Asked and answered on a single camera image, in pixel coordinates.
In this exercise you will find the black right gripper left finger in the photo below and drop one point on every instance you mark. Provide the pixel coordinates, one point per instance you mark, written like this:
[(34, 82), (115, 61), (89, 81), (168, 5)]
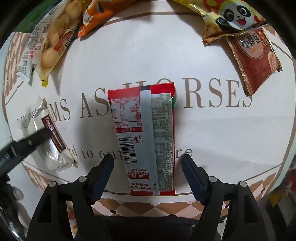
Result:
[(50, 220)]

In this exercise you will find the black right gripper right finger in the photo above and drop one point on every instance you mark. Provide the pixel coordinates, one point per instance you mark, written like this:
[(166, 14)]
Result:
[(244, 219)]

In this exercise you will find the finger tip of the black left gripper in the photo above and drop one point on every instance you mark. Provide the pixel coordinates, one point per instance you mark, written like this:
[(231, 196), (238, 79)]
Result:
[(15, 152)]

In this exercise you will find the white wafer packet maroon label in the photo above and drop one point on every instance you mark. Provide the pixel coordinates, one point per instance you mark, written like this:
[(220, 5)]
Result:
[(54, 152)]

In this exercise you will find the yellow clear biscuit bag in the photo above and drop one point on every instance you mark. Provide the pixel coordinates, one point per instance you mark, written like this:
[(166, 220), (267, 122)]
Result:
[(50, 38)]

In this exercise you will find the red silver snack packet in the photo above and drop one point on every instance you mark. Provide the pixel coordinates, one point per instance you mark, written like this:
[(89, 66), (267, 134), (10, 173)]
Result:
[(143, 118)]

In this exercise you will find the panda print snack bag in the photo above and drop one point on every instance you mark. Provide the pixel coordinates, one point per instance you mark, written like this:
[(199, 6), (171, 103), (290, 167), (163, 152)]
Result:
[(225, 18)]

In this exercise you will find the brown biscuit packet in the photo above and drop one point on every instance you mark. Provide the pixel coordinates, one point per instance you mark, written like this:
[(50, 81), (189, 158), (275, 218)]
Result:
[(255, 57)]

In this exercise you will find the orange snack bag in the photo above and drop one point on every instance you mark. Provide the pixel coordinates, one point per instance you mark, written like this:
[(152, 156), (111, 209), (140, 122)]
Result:
[(98, 12)]

